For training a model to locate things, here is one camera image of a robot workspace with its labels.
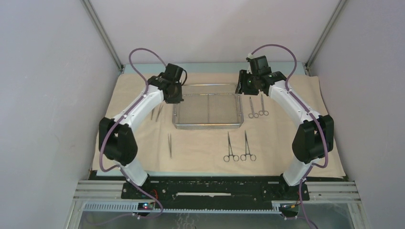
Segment small steel scissors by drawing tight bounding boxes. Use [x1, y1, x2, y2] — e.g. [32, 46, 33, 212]
[248, 97, 259, 118]

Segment metal mesh instrument tray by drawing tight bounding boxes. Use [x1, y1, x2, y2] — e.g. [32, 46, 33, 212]
[172, 83, 244, 130]

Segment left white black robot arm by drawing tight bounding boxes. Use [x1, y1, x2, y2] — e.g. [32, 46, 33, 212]
[99, 63, 187, 199]

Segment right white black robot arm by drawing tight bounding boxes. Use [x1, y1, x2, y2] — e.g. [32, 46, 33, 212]
[236, 55, 334, 199]

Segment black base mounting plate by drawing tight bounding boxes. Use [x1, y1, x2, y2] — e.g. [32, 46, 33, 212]
[121, 176, 310, 211]

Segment aluminium frame rail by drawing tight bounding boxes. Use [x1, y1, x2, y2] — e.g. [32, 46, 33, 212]
[74, 180, 361, 214]

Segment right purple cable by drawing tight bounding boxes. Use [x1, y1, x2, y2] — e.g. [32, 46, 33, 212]
[248, 43, 330, 229]

